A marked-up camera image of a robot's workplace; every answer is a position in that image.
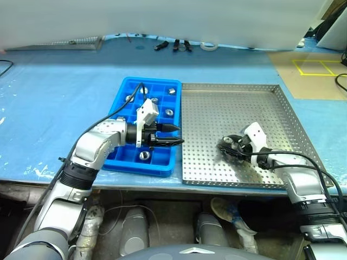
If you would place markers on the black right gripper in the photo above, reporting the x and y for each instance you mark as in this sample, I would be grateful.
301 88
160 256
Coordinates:
245 148

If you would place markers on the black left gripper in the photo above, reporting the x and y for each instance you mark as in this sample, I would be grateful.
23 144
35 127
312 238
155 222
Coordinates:
149 135

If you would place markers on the metal roller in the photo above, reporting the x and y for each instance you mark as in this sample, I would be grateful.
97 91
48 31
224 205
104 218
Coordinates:
144 89
227 140
129 98
154 100
169 111

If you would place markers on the metal nut bottom compartment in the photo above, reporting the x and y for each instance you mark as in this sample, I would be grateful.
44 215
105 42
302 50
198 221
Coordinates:
144 155

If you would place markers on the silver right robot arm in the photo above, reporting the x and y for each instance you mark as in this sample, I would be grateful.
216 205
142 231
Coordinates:
303 184

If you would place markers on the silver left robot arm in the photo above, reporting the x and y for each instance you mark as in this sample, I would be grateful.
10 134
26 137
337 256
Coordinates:
92 146

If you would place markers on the blue plastic compartment tray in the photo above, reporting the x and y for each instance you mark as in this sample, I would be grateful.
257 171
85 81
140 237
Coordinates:
162 160

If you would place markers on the large perforated steel tray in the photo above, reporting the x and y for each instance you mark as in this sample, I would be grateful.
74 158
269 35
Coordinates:
217 108

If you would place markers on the narrow perforated steel tray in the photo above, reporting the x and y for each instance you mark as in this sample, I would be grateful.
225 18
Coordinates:
67 43

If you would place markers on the metal nut top right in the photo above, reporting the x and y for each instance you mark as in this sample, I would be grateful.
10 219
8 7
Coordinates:
171 90

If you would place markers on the grey robot right leg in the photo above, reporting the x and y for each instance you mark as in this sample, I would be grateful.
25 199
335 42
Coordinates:
211 230

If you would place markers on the grey robot leg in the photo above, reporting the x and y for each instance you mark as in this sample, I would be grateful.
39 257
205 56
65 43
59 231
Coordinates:
211 230
134 233

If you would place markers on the white tape roll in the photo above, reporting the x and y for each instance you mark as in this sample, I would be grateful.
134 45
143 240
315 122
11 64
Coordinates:
208 48

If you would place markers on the brown cardboard sheet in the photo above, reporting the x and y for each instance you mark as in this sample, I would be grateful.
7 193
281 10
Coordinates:
311 86

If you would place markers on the thin red pen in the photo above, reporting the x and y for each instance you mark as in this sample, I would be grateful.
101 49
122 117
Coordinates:
129 38

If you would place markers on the grey robot left leg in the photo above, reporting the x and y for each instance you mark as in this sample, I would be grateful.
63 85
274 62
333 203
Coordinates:
134 233

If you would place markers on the grey robot torso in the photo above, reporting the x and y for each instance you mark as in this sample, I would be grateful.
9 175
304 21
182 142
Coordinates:
189 253

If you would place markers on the small white object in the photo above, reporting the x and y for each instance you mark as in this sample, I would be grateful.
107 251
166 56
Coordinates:
301 43

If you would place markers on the dark background equipment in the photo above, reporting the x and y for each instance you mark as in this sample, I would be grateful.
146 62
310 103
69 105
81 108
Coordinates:
317 31

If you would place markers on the white leaning board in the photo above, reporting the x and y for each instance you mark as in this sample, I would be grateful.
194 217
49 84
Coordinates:
336 29

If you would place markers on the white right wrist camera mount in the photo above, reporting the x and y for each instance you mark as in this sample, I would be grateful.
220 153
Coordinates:
256 132

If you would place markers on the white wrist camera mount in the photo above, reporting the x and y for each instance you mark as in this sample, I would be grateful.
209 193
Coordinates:
256 132
147 109

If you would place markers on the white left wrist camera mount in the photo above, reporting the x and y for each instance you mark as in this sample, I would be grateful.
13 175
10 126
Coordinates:
147 109

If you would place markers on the white wrapped post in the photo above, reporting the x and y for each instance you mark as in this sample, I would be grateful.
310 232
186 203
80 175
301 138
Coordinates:
88 233
246 235

